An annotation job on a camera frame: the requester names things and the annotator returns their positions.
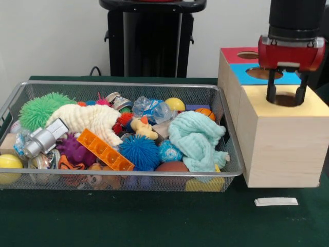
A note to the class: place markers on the blue spiky rubber ball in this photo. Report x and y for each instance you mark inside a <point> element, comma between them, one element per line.
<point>140,152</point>

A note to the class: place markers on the silver toy robot figure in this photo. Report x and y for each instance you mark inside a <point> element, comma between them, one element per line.
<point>42,140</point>

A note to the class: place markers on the orange plastic compartment tray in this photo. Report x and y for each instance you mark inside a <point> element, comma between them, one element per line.
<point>105,150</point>

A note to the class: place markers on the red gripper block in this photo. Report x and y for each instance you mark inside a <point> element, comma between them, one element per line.
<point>290,57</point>

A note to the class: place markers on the dark green tablecloth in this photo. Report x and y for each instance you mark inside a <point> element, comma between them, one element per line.
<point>154,218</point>

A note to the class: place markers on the yellow ball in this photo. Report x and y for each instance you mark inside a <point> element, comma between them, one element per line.
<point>175,104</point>
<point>9,162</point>

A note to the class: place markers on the wooden box with three holes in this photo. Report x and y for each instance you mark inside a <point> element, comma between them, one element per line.
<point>282,154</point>

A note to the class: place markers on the mint green cloth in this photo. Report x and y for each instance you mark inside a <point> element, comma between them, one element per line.
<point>195,139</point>

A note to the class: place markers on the yellow plush duck toy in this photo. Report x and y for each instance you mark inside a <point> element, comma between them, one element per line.
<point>143,127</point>

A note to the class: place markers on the orange mini basketball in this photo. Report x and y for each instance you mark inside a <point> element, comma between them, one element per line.
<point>207,113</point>

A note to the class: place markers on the white flat strip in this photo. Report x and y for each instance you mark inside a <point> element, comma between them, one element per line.
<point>276,201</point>

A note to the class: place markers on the black chair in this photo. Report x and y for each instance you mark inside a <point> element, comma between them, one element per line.
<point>318,77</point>

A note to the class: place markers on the green spiky rubber ball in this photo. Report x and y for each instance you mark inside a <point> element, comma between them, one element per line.
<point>33,113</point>

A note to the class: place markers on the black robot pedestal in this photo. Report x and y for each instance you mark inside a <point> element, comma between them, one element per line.
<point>154,46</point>

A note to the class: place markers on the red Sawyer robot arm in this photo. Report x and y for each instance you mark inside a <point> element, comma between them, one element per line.
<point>295,18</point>

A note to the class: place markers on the cream fluffy cloth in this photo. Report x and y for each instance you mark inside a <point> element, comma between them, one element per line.
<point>87,117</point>

